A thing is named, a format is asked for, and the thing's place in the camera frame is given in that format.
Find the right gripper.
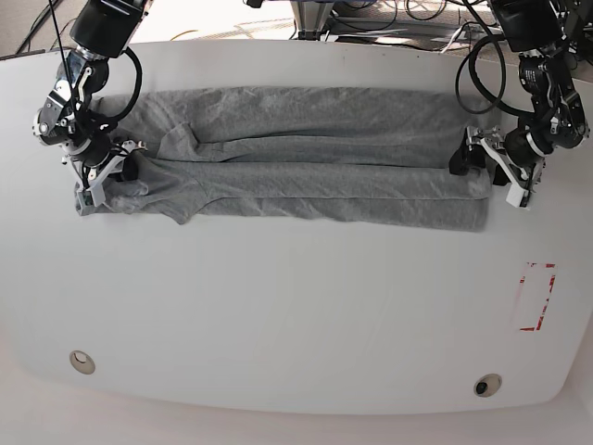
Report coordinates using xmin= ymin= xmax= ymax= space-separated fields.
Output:
xmin=61 ymin=136 xmax=147 ymax=191

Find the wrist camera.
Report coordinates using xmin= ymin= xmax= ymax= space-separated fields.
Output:
xmin=506 ymin=183 xmax=534 ymax=210
xmin=75 ymin=186 xmax=106 ymax=216

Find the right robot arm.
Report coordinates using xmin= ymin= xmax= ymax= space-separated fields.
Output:
xmin=32 ymin=0 xmax=152 ymax=189

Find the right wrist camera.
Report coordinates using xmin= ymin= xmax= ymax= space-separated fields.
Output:
xmin=75 ymin=186 xmax=106 ymax=216

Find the black cable on floor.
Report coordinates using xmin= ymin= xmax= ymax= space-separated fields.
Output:
xmin=14 ymin=0 xmax=61 ymax=55

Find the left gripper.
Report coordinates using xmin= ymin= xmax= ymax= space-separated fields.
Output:
xmin=448 ymin=126 xmax=545 ymax=190

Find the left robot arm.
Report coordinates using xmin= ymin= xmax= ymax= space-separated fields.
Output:
xmin=449 ymin=1 xmax=592 ymax=208

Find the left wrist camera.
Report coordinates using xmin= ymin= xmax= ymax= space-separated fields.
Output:
xmin=506 ymin=183 xmax=534 ymax=210

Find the aluminium frame stand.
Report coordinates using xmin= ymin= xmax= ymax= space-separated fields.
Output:
xmin=290 ymin=1 xmax=334 ymax=41

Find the red tape rectangle marking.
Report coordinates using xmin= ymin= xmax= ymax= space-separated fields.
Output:
xmin=513 ymin=262 xmax=557 ymax=332

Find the dark table grommet hole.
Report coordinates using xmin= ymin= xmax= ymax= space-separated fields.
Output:
xmin=473 ymin=374 xmax=502 ymax=398

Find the grey printed t-shirt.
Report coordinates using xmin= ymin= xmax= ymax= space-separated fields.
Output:
xmin=97 ymin=87 xmax=497 ymax=232

